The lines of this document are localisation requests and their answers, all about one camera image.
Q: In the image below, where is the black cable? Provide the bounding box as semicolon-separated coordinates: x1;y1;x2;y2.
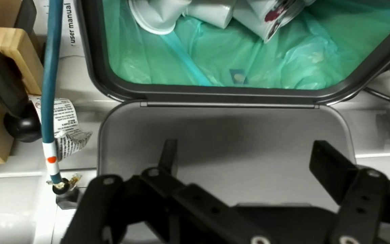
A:
364;87;390;109

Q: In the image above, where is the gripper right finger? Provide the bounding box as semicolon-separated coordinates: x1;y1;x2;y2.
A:
309;140;390;244

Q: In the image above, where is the white user manual sheet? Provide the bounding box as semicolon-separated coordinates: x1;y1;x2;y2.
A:
34;0;84;59

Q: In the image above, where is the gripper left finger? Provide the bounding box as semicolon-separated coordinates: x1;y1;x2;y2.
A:
61;138;273;244

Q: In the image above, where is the printed paper tag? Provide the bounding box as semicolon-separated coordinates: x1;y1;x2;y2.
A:
28;96;93;162

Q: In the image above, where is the printed white paper cup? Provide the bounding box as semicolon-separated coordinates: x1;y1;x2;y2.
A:
232;0;317;44

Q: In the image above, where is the teal cable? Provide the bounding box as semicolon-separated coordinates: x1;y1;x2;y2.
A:
41;0;80;209

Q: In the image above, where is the green bin liner bag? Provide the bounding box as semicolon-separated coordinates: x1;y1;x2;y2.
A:
102;0;390;90

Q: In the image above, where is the silver bin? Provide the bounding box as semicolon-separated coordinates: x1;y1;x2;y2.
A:
76;0;390;212

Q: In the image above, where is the black lever handle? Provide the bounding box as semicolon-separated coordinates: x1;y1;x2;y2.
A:
0;45;42;143

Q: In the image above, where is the wooden holder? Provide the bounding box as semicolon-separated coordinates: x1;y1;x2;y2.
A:
0;0;44;165

